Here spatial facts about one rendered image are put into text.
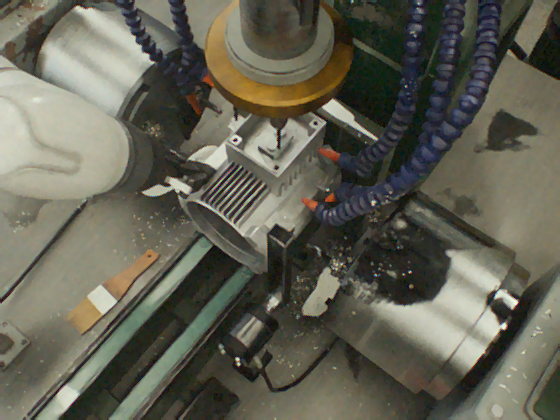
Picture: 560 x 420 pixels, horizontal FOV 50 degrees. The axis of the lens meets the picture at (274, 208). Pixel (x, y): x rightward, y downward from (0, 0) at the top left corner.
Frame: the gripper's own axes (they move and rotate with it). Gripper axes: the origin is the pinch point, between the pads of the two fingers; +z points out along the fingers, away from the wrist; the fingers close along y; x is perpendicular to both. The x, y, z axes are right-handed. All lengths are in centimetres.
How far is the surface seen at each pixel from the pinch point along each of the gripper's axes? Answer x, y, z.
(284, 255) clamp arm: -0.4, -20.8, -12.4
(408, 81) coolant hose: -24.8, -22.5, -16.0
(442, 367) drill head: 1.8, -43.9, -0.3
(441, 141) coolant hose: -20.7, -29.8, -22.8
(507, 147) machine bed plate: -33, -33, 55
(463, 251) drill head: -12.1, -37.6, 1.6
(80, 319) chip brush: 38.0, 10.5, 13.5
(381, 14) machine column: -33.5, -9.8, 3.5
